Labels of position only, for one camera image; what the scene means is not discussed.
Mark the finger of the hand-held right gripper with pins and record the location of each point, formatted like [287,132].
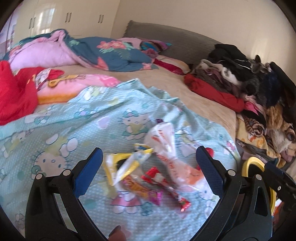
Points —
[275,169]

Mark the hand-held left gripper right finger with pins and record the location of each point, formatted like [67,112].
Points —
[209,172]

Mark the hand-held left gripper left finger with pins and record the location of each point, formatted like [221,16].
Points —
[87,172]

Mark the yellow-rimmed black bin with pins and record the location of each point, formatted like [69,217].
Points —
[251,162]

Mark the long red wrapper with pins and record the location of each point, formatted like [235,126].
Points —
[182,204]

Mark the white yellow snack wrapper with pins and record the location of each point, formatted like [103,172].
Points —
[135,160]

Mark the orange snack wrapper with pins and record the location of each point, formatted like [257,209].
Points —
[136,185]

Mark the white red-printed plastic bag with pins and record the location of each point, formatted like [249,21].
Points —
[161,139]

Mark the pink foil wrapper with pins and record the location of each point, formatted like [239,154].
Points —
[156,197]

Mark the red white candy wrapper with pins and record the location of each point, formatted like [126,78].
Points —
[150,173]

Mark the yellow cartoon blanket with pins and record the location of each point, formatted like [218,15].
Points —
[254,139]

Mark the light blue cartoon sheet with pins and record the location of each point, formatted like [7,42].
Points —
[81,129]

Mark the red folded garment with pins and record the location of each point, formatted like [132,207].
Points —
[215,92]

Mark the pink cartoon pillow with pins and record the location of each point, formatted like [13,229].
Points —
[92,81]

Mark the pile of clothes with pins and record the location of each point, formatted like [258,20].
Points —
[254,78]

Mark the beige bed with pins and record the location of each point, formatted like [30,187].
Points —
[161,83]

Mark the red cartoon blanket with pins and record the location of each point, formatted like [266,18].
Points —
[16,97]

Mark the white red floral pillow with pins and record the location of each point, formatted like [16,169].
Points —
[173,63]

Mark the blue floral quilt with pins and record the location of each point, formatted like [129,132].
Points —
[120,53]

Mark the grey padded headboard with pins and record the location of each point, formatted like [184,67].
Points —
[180,39]

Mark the striped colourful pillow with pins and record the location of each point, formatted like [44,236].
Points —
[155,46]

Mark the cream glossy wardrobe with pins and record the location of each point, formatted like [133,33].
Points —
[69,16]

